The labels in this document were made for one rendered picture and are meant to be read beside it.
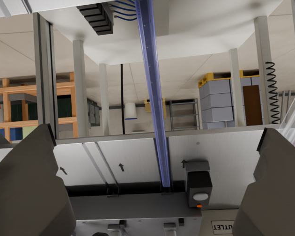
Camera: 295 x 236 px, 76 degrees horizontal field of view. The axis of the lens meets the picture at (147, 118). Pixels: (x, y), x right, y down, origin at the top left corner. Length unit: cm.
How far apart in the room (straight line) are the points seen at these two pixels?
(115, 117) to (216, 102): 495
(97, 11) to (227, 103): 364
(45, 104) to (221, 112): 356
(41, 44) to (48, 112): 21
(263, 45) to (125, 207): 65
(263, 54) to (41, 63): 70
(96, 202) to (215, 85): 370
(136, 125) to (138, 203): 750
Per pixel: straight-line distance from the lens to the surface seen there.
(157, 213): 39
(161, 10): 56
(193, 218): 40
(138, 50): 88
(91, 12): 52
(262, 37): 78
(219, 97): 396
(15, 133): 372
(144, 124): 786
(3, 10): 22
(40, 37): 69
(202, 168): 33
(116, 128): 795
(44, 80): 64
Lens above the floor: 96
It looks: 3 degrees down
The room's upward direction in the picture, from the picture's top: 176 degrees clockwise
